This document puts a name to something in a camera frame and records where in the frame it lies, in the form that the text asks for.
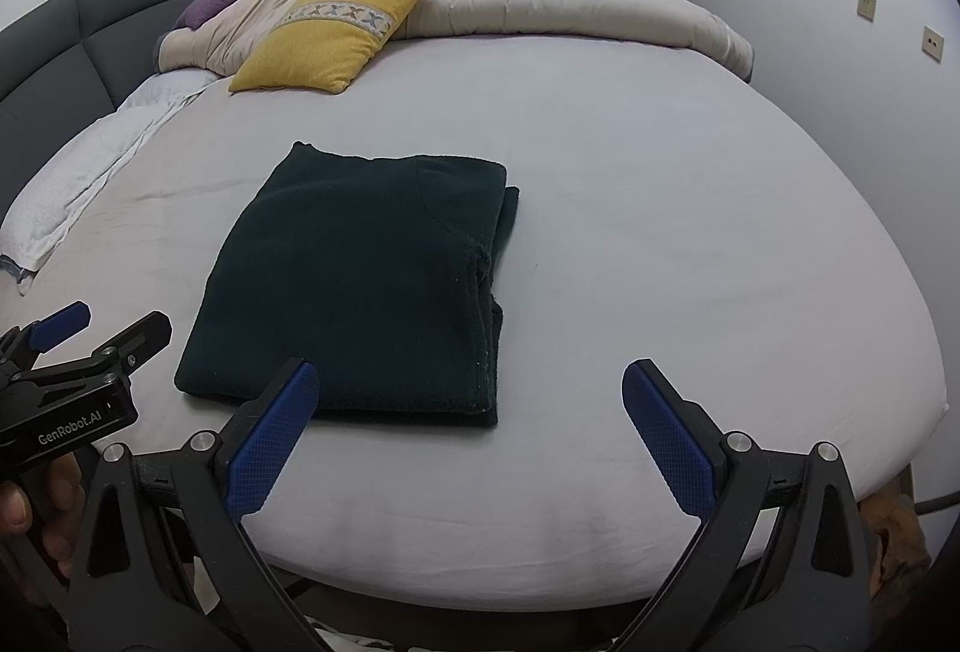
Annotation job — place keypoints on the bed with white sheet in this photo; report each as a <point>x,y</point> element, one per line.
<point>637,209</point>

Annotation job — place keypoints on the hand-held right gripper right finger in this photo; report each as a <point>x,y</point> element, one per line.
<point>667,442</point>

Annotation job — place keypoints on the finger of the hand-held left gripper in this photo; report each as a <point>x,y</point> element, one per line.
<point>60,325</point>
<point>139,337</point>

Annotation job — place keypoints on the beige wall socket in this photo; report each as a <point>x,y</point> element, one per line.
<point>867,6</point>
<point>933,42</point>

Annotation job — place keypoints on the white towel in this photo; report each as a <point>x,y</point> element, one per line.
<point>75,179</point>

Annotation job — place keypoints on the yellow pillow with patterned band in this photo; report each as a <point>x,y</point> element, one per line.
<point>330,36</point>

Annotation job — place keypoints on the dark green sweater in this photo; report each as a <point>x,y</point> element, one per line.
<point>352,292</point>

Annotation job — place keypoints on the grey padded headboard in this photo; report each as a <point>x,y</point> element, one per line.
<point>67,44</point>

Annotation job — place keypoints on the person's left hand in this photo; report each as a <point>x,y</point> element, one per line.
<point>45,502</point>

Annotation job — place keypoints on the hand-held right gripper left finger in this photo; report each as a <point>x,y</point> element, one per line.
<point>274,442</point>

